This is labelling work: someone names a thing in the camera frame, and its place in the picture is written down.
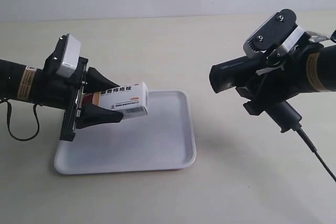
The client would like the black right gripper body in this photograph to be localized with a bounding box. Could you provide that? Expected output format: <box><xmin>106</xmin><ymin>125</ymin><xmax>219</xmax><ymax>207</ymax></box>
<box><xmin>236</xmin><ymin>43</ymin><xmax>319</xmax><ymax>115</ymax></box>

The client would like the black handheld barcode scanner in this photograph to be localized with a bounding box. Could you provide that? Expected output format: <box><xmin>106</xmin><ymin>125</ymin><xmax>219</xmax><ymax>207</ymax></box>
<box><xmin>209</xmin><ymin>56</ymin><xmax>302</xmax><ymax>133</ymax></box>

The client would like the white plastic tray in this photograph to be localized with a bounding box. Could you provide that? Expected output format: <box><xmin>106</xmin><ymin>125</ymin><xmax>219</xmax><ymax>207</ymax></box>
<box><xmin>54</xmin><ymin>90</ymin><xmax>196</xmax><ymax>175</ymax></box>

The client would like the black scanner cable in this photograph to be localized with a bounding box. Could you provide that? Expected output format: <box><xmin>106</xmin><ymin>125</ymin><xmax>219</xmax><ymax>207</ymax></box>
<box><xmin>296</xmin><ymin>126</ymin><xmax>336</xmax><ymax>183</ymax></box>

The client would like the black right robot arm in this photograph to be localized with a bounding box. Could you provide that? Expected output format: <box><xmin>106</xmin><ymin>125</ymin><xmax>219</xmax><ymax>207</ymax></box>
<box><xmin>236</xmin><ymin>44</ymin><xmax>335</xmax><ymax>115</ymax></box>

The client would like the white red medicine box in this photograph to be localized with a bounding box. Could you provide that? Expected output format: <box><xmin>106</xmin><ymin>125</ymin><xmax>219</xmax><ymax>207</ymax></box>
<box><xmin>81</xmin><ymin>82</ymin><xmax>149</xmax><ymax>119</ymax></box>

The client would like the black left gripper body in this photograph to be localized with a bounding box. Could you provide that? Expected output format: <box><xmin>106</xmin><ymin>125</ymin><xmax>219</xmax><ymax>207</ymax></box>
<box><xmin>33</xmin><ymin>56</ymin><xmax>89</xmax><ymax>142</ymax></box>

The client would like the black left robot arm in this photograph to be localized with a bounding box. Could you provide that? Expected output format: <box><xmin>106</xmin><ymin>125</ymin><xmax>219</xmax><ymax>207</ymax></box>
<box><xmin>1</xmin><ymin>57</ymin><xmax>123</xmax><ymax>142</ymax></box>

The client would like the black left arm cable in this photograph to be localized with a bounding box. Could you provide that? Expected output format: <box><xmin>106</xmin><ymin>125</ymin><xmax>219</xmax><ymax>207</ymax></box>
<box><xmin>0</xmin><ymin>98</ymin><xmax>40</xmax><ymax>141</ymax></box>

